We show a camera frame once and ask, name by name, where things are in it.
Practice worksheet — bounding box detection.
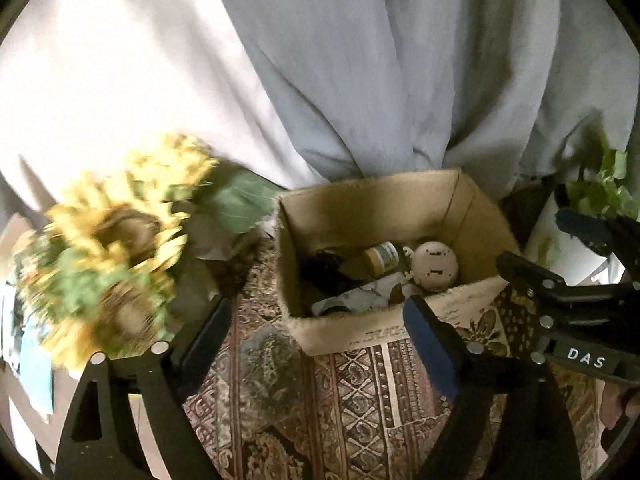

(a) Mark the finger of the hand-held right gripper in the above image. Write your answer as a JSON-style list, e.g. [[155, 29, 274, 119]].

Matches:
[[496, 251, 640, 334], [554, 209, 640, 287]]

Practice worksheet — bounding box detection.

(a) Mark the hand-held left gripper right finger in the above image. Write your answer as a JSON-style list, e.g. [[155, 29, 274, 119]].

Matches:
[[402, 295, 583, 480]]

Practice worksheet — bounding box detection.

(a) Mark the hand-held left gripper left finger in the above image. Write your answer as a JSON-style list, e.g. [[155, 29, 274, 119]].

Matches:
[[54, 296, 233, 480]]

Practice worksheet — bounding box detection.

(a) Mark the white ointment jar tan lid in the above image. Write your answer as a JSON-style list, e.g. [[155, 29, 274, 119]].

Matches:
[[362, 241, 401, 277]]

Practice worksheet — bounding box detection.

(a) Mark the cardboard box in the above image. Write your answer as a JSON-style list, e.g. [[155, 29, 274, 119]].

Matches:
[[276, 167, 523, 358]]

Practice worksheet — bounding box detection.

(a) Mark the person's right hand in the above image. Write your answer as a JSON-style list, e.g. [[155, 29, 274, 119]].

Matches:
[[600, 385, 635, 431]]

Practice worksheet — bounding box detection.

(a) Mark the green leafy plant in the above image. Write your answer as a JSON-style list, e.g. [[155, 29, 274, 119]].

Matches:
[[560, 130, 631, 221]]

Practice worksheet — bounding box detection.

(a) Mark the round white plug adapter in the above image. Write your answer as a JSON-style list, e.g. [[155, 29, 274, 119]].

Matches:
[[407, 241, 460, 291]]

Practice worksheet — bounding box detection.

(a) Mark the white marbled item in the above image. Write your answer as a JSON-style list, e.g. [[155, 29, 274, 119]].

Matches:
[[311, 280, 401, 317]]

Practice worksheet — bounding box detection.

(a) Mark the patterned brown table cloth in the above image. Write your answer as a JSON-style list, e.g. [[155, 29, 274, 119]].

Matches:
[[182, 225, 606, 480]]

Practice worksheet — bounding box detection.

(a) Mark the black object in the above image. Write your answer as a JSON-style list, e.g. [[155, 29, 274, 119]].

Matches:
[[300, 250, 351, 301]]

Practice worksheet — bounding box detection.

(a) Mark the artificial sunflower bouquet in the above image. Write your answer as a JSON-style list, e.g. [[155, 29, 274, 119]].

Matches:
[[10, 132, 281, 371]]

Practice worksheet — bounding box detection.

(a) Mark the blue paper clutter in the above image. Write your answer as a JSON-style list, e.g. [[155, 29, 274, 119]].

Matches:
[[0, 280, 56, 416]]

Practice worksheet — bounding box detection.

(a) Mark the grey curtain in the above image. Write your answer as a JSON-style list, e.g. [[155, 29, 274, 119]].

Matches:
[[205, 0, 640, 196]]

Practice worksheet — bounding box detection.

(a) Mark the beige curtain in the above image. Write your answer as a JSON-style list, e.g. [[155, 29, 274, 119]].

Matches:
[[0, 0, 326, 211]]

